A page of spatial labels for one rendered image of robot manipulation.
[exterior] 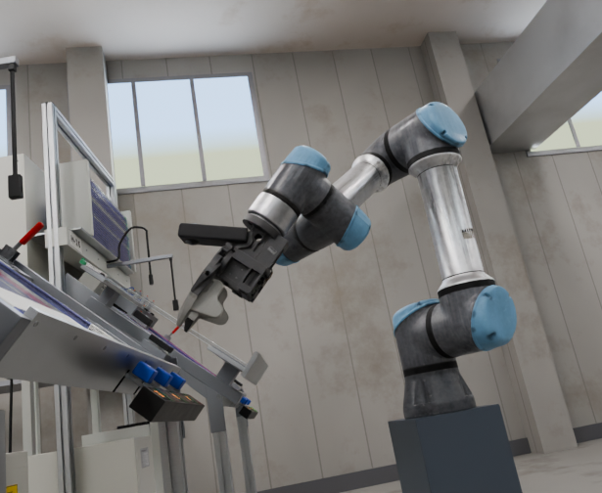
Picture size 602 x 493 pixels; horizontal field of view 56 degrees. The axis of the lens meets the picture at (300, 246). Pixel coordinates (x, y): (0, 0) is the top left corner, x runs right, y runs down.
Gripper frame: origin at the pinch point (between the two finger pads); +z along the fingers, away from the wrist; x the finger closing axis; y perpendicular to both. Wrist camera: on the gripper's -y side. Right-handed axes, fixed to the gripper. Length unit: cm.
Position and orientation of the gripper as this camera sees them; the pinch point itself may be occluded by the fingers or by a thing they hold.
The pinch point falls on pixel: (182, 319)
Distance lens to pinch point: 92.9
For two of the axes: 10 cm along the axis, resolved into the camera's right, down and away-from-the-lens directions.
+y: 8.4, 5.2, -1.6
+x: 0.1, 2.9, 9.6
